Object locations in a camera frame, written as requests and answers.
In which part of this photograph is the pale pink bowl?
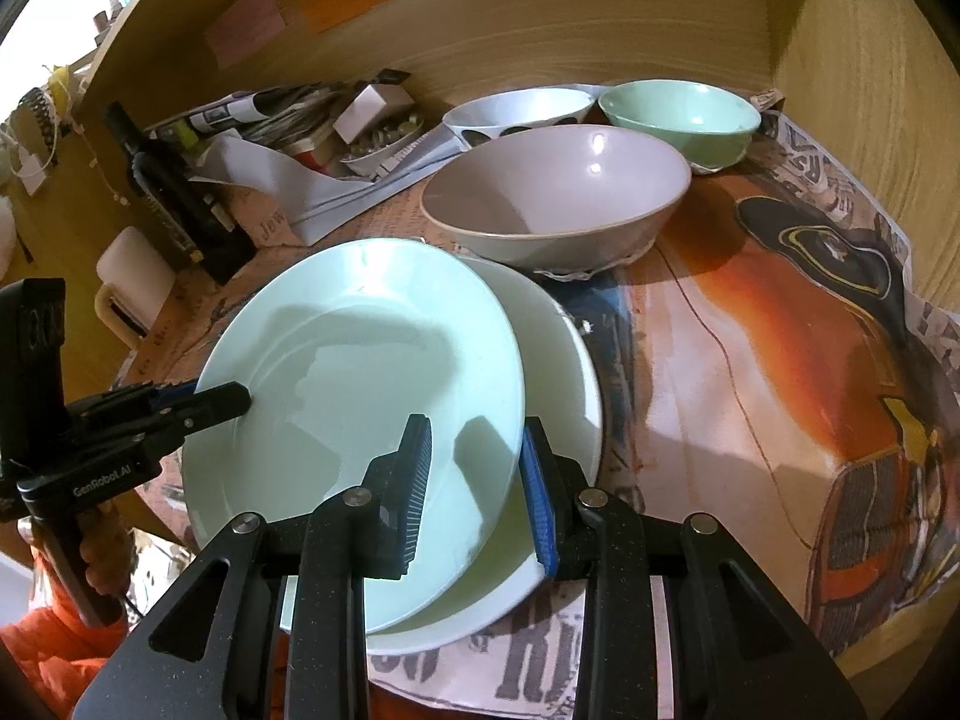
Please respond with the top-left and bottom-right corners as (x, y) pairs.
(420, 124), (692, 271)

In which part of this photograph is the white charger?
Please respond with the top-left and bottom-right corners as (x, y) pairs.
(15, 150), (53, 196)

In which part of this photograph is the beige mug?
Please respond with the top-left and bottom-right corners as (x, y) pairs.
(96, 229), (177, 350)

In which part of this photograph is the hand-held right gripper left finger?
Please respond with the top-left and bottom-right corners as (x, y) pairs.
(66, 414), (434, 720)

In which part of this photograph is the person's left hand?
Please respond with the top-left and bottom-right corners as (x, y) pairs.
(79, 506), (140, 617)

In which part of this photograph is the mint green plate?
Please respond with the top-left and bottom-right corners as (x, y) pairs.
(182, 238), (524, 635)

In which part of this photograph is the stack of newspapers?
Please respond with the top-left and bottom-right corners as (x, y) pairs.
(146, 79), (410, 158)

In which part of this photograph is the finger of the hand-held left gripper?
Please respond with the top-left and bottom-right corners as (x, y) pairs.
(161, 382), (252, 432)
(71, 382), (197, 425)

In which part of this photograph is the newspaper print table mat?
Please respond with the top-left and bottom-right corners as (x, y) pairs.
(120, 90), (960, 720)

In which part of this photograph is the pink hanging cable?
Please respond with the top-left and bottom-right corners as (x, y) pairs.
(82, 131), (132, 205)

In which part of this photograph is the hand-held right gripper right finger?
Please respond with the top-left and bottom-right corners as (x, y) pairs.
(520, 416), (841, 720)

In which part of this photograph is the yellow headband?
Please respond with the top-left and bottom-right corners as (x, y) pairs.
(45, 64), (83, 102)

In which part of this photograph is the white plate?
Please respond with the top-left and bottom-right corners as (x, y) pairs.
(364, 255), (605, 655)

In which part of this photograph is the mint green bowl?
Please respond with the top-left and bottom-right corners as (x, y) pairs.
(598, 80), (762, 172)

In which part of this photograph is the white paper sheet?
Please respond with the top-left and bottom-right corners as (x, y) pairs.
(202, 127), (458, 245)

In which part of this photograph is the black lace headband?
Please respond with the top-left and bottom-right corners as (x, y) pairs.
(15, 86), (68, 158)

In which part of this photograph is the white card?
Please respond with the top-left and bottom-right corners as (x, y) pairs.
(334, 84), (413, 142)

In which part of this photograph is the person's left forearm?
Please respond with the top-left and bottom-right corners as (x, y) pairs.
(0, 525), (151, 720)

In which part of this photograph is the dark wine bottle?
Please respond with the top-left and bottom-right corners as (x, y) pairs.
(103, 101), (252, 286)

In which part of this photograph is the white bowl with black dots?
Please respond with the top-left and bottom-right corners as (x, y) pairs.
(442, 88), (597, 147)

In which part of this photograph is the white scalloped coaster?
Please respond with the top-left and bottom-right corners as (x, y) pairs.
(536, 240), (653, 282)

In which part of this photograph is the small bowl of beads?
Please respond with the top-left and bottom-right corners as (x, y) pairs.
(337, 116), (428, 173)

